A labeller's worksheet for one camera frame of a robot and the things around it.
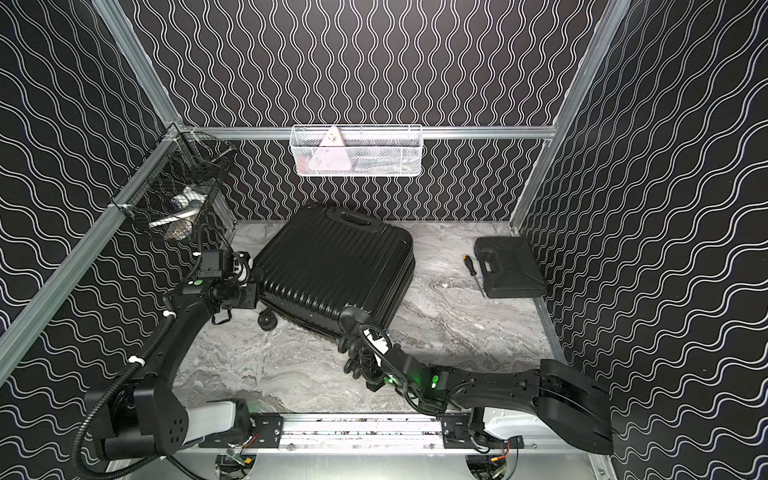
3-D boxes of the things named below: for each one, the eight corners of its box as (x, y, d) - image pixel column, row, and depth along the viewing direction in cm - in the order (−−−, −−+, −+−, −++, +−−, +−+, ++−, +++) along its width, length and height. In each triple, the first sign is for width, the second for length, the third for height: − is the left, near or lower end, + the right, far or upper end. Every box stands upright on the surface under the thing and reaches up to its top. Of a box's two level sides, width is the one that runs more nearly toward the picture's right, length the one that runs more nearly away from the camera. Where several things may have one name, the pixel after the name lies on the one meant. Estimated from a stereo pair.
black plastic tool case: (486, 298, 100) (491, 289, 96) (473, 246, 115) (477, 236, 110) (540, 298, 100) (547, 289, 96) (520, 246, 115) (526, 236, 110)
